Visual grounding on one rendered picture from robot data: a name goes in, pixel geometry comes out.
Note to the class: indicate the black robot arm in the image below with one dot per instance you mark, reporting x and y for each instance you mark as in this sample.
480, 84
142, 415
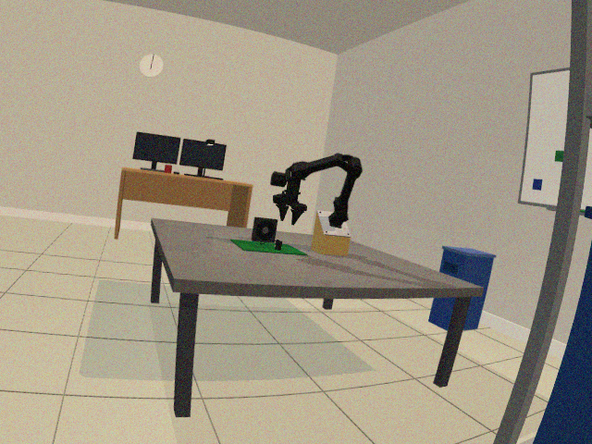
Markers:
301, 170

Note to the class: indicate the green circuit board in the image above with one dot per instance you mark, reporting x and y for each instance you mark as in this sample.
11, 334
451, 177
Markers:
255, 246

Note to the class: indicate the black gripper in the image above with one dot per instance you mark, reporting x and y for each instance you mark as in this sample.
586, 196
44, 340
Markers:
299, 208

